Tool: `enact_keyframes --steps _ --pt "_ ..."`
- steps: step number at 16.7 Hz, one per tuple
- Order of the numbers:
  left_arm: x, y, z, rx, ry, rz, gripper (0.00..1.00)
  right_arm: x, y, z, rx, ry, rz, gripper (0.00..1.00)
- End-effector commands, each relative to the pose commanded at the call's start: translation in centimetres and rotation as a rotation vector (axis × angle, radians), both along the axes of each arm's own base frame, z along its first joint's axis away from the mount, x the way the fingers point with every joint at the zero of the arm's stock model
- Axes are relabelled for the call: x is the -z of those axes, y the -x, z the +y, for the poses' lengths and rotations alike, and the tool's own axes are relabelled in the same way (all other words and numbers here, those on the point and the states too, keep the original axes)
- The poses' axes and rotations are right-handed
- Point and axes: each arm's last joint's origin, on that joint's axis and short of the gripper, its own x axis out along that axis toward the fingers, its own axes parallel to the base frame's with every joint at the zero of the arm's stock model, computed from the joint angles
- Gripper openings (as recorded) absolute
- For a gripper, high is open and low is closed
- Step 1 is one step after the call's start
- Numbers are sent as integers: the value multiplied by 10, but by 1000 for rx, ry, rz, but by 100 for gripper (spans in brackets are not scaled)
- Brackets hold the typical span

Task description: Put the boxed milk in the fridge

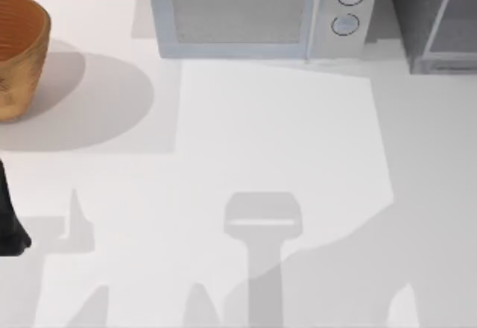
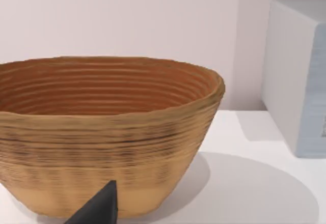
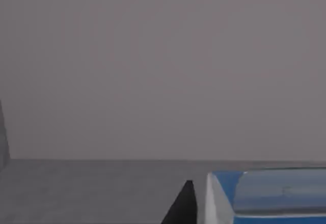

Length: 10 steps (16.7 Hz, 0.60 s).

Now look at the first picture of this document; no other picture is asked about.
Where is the pale microwave oven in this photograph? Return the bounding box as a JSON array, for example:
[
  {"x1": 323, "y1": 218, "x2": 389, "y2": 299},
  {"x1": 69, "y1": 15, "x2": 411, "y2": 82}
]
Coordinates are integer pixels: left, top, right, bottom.
[{"x1": 144, "y1": 0, "x2": 384, "y2": 63}]

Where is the microwave oven door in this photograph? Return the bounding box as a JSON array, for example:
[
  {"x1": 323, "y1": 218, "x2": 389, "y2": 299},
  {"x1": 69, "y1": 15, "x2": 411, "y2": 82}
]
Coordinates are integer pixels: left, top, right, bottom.
[{"x1": 145, "y1": 0, "x2": 324, "y2": 60}]

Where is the grey cabinet with dark inside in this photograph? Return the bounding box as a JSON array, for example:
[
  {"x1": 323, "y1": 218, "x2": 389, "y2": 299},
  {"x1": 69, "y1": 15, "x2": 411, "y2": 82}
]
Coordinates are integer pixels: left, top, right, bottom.
[{"x1": 386, "y1": 0, "x2": 477, "y2": 76}]

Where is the brown woven basket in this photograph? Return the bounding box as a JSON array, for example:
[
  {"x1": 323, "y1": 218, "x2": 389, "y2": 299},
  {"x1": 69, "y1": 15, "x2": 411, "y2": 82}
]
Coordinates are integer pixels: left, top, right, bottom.
[{"x1": 0, "y1": 0, "x2": 52, "y2": 123}]

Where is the microwave door handle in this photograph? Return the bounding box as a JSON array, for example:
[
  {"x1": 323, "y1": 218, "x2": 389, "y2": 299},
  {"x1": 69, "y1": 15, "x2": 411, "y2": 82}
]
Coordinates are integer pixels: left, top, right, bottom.
[{"x1": 306, "y1": 0, "x2": 323, "y2": 63}]

